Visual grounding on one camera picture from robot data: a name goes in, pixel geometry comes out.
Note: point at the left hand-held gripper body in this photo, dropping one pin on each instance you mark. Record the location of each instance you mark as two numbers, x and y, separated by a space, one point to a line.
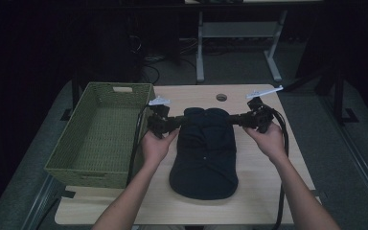
159 123

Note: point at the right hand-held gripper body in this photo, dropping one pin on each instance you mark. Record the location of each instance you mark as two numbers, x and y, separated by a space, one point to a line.
258 116

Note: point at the dark navy cap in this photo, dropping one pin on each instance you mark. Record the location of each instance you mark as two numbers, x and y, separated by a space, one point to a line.
204 156

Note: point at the green woven basket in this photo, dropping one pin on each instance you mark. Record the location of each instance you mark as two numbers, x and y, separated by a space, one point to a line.
102 137

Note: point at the person's left hand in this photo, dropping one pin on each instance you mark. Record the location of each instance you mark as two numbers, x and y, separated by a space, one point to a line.
156 148

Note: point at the person's right hand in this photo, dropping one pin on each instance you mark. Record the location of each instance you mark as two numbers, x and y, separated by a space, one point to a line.
270 143

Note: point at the black metal stand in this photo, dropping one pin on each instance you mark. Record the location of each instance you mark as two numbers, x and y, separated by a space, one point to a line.
338 96
74 92

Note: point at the dark tape strip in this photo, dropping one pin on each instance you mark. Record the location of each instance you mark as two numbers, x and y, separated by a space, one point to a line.
67 194
316 193

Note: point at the grey metal desk frame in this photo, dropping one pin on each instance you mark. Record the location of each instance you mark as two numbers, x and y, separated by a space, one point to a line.
239 30

